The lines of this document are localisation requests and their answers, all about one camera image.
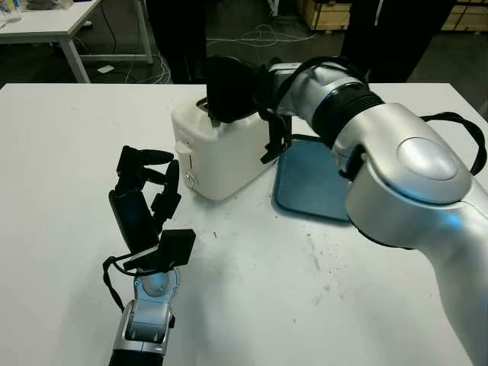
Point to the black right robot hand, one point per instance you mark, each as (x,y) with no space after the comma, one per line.
(232,91)

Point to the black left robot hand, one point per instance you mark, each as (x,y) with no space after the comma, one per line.
(131,213)

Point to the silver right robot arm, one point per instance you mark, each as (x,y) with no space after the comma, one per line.
(400,171)

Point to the white toaster dial knob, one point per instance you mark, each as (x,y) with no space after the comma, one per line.
(189,179)

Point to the white two-slot toaster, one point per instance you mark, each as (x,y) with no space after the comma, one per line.
(228,160)

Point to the white toaster lever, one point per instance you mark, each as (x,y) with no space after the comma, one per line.
(183,146)

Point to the blue plastic tray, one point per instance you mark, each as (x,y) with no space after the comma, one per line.
(305,183)

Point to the person in black trousers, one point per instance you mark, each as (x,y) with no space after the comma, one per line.
(175,38)

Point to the stacked wooden crates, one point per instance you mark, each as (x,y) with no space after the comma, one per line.
(328,15)

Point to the white paper sheet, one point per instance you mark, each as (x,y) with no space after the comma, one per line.
(105,69)

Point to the person in black white jacket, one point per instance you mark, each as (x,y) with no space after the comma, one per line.
(396,38)

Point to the white office desk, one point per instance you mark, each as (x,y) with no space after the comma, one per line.
(42,23)

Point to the grey plastic bag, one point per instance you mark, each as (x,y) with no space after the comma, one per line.
(47,4)

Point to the clear plastic cup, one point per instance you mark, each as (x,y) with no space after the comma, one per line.
(10,11)

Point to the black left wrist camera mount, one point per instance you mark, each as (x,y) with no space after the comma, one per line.
(177,248)

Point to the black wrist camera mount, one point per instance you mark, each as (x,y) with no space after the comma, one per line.
(177,248)
(274,141)

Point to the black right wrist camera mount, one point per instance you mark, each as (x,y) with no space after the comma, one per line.
(274,141)

